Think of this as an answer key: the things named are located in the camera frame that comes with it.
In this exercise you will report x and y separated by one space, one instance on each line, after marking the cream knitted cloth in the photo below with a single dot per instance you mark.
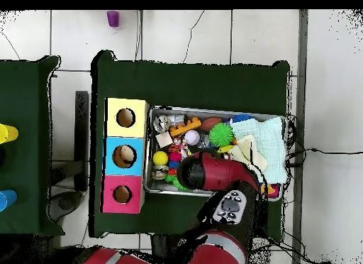
246 150

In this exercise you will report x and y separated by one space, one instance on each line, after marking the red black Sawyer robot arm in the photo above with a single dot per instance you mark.
221 173

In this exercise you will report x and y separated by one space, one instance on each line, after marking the shallow mesh bin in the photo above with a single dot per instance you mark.
195 114

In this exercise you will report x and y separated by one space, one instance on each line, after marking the wooden box with three holes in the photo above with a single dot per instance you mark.
133 167

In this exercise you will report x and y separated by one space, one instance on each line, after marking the white baseball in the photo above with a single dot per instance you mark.
192 137

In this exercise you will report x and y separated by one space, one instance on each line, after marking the orange plastic block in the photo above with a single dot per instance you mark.
184 129

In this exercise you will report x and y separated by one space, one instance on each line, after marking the wooden cube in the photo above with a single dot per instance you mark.
164 139

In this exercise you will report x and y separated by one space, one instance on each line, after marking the yellow ball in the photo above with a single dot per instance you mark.
160 158

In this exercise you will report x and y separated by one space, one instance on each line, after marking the crushed silver can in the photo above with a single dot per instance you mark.
161 123

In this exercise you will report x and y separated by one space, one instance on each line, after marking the brown toy football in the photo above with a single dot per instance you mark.
211 123

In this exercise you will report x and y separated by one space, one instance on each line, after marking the green spiky ball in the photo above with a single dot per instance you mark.
221 134

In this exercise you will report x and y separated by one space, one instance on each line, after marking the green spiky monster toy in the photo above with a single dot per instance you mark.
177 184

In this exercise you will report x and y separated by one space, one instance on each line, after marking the dark green tablecloth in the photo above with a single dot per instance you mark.
198 85
25 105

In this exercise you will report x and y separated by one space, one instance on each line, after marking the light blue knitted cloth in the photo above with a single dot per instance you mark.
269 136

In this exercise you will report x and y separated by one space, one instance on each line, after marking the black upright stand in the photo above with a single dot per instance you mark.
81 133

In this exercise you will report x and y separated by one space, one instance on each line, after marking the dark grey oval pad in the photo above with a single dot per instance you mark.
66 204

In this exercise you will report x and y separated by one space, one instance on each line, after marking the purple cup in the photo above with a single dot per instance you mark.
113 19

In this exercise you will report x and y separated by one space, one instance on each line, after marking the yellow cup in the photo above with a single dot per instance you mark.
10 134

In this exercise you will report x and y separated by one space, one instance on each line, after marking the blue cup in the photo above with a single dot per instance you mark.
8 198

